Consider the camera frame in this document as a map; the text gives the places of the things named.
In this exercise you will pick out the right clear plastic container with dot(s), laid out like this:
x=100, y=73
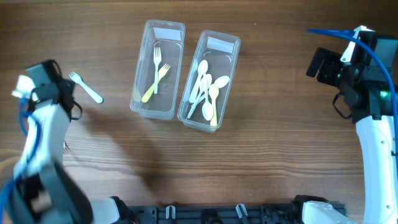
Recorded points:
x=221, y=52

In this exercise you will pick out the yellow plastic spoon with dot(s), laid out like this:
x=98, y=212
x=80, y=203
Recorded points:
x=213, y=93

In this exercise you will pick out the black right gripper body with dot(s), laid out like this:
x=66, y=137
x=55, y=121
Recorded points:
x=323, y=70

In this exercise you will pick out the white spoon thin handle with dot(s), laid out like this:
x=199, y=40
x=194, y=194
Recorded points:
x=219, y=82

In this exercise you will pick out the left clear plastic container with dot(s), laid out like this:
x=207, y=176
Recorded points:
x=169, y=36

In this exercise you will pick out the white spoon wide handle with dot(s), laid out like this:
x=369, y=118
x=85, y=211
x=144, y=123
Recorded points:
x=202, y=69

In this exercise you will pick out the short white plastic fork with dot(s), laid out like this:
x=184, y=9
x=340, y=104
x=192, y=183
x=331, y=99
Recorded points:
x=78, y=79

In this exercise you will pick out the long white plastic fork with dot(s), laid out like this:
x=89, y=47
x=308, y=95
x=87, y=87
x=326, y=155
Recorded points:
x=66, y=149

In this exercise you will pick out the yellow plastic fork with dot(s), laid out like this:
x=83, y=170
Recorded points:
x=162, y=72

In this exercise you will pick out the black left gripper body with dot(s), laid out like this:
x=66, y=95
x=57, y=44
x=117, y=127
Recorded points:
x=66, y=92

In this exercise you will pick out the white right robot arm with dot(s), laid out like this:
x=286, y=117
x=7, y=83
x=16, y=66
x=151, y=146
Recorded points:
x=363, y=76

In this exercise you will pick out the white plastic spoon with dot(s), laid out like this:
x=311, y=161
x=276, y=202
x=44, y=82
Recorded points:
x=207, y=108
x=199, y=93

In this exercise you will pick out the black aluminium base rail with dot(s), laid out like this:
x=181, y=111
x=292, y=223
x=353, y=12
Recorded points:
x=266, y=213

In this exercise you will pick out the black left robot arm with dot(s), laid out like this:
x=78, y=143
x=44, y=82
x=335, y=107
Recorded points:
x=39, y=190

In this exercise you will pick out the clear plastic container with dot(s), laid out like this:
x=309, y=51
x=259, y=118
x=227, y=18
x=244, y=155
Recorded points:
x=169, y=36
x=221, y=52

